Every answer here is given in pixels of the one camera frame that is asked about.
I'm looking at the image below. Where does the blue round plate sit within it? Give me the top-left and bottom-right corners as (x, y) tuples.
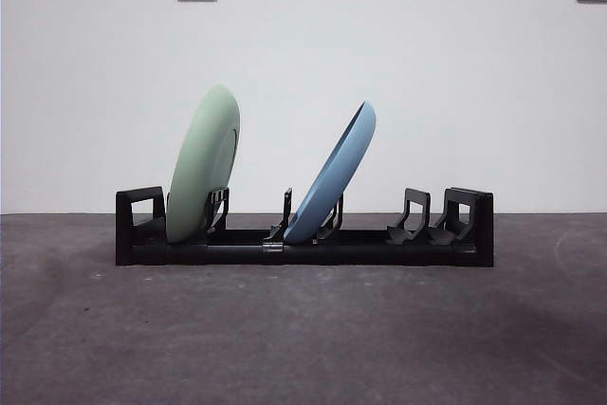
(283, 100), (377, 243)

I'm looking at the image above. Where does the green round plate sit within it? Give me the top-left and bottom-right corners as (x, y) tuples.
(165, 83), (242, 244)

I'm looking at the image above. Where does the black plastic plate rack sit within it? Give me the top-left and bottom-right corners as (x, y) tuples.
(115, 186), (495, 267)

